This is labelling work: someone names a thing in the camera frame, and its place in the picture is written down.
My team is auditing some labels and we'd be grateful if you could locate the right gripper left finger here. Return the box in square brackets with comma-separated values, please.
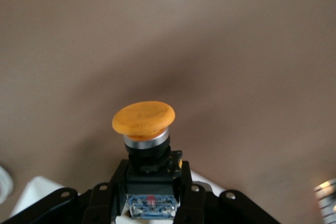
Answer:
[0, 159, 130, 224]

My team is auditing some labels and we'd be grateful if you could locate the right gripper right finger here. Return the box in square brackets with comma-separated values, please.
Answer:
[174, 160, 282, 224]

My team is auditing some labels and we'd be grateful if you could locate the orange mushroom push button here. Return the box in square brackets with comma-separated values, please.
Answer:
[112, 100, 184, 221]

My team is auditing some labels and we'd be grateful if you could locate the white curved plastic arc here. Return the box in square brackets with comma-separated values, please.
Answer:
[0, 165, 14, 204]

